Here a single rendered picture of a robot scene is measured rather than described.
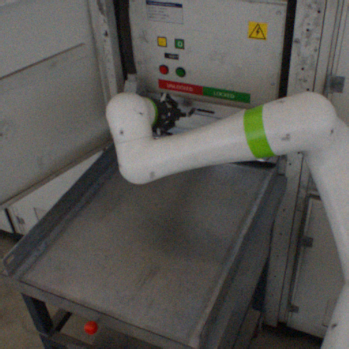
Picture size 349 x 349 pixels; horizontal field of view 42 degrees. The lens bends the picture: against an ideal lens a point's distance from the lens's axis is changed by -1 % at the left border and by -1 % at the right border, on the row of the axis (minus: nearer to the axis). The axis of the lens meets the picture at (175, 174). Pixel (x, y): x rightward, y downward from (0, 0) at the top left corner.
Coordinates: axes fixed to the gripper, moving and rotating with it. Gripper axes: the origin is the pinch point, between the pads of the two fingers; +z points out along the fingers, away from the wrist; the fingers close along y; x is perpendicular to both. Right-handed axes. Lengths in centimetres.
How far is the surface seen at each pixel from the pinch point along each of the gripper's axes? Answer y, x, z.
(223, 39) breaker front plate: -24.3, 12.4, -5.5
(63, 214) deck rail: 34.7, -21.9, -25.4
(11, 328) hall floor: 110, -70, 14
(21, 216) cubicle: 68, -92, 41
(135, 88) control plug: -5.9, -13.3, -6.5
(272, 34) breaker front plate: -27.3, 27.1, -7.1
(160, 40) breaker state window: -22.0, -8.4, -4.1
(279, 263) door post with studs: 51, 38, 33
